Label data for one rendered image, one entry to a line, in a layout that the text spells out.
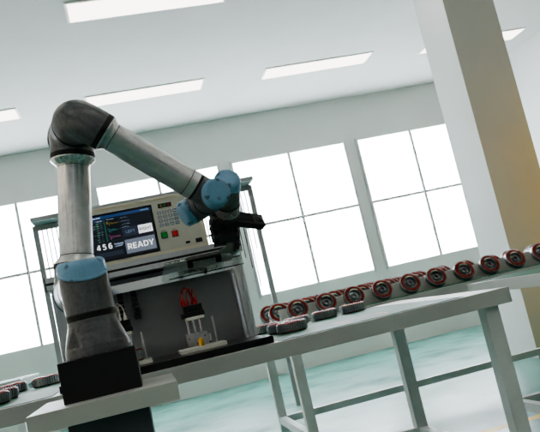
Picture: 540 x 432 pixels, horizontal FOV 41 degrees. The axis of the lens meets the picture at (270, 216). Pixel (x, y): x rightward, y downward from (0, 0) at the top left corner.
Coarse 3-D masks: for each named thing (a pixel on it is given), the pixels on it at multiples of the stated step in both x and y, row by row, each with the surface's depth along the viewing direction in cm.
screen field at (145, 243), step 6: (126, 240) 249; (132, 240) 250; (138, 240) 250; (144, 240) 251; (150, 240) 251; (126, 246) 249; (132, 246) 249; (138, 246) 250; (144, 246) 250; (150, 246) 251; (156, 246) 251; (132, 252) 249
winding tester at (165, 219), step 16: (112, 208) 250; (128, 208) 251; (160, 208) 253; (176, 208) 254; (160, 224) 253; (176, 224) 254; (160, 240) 252; (176, 240) 253; (192, 240) 254; (128, 256) 249; (144, 256) 249
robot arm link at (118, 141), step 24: (72, 120) 176; (96, 120) 176; (72, 144) 182; (96, 144) 177; (120, 144) 178; (144, 144) 180; (144, 168) 181; (168, 168) 181; (192, 168) 185; (192, 192) 183; (216, 192) 182
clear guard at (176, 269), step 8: (224, 256) 229; (232, 256) 229; (240, 256) 229; (168, 264) 227; (176, 264) 227; (184, 264) 227; (200, 264) 227; (208, 264) 227; (216, 264) 227; (224, 264) 226; (232, 264) 226; (240, 264) 227; (168, 272) 224; (176, 272) 224; (184, 272) 224; (192, 272) 224; (200, 272) 224
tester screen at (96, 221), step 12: (108, 216) 250; (120, 216) 250; (132, 216) 251; (144, 216) 252; (96, 228) 248; (108, 228) 249; (120, 228) 250; (96, 240) 248; (108, 240) 248; (120, 240) 249; (96, 252) 247
